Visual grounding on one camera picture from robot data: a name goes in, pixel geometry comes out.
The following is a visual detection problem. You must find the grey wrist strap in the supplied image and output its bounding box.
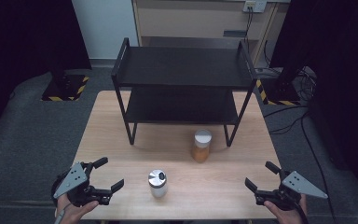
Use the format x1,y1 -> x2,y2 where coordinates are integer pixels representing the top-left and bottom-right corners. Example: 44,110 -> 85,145
53,203 -> 73,224

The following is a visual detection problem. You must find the orange jar white lid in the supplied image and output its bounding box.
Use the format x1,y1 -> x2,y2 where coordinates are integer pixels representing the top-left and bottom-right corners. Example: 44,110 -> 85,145
190,129 -> 213,163

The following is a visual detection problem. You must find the black cable from outlet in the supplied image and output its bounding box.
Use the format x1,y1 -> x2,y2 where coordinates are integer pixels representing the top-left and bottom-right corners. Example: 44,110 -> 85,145
243,7 -> 255,44

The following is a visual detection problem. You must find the black floor cable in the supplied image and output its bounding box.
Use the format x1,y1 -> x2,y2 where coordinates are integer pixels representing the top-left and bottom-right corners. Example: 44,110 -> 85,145
262,105 -> 337,222

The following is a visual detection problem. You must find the tangle of black cables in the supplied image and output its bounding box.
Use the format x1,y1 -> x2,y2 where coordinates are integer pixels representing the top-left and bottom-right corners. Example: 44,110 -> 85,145
292,65 -> 319,104

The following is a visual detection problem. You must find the black two-tier metal rack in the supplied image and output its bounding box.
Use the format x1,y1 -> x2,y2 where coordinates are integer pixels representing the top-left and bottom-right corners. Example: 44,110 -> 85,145
111,36 -> 259,147

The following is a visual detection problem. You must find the beige wooden cabinet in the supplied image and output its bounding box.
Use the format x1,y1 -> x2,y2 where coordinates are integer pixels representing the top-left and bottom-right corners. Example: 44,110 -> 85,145
131,0 -> 292,68

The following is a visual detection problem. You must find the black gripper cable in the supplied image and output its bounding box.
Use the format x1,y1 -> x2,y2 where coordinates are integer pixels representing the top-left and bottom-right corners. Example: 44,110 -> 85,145
292,200 -> 310,224

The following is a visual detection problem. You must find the white wall power outlet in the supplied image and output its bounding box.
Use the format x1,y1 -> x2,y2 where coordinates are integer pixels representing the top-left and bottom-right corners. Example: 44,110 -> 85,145
242,0 -> 268,14

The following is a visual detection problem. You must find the person's left hand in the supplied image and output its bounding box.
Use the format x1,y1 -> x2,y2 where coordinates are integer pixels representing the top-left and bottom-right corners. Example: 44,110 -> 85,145
55,195 -> 101,224

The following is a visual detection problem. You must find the person's right hand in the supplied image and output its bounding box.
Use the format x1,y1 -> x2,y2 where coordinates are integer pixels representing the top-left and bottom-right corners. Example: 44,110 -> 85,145
263,194 -> 309,224

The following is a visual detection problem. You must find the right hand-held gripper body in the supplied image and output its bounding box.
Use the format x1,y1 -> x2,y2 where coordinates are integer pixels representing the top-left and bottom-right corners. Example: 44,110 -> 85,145
255,170 -> 329,212

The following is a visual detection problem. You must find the dark curtain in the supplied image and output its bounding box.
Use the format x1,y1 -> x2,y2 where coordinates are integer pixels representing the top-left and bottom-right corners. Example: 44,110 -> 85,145
269,0 -> 358,203
0,0 -> 92,143

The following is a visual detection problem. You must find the glass shaker jar silver lid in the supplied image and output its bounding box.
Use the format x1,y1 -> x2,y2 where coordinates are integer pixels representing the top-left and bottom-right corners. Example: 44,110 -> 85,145
147,169 -> 169,199

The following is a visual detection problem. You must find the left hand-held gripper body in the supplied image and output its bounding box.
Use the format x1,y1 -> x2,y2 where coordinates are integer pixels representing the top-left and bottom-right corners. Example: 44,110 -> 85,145
50,161 -> 113,208

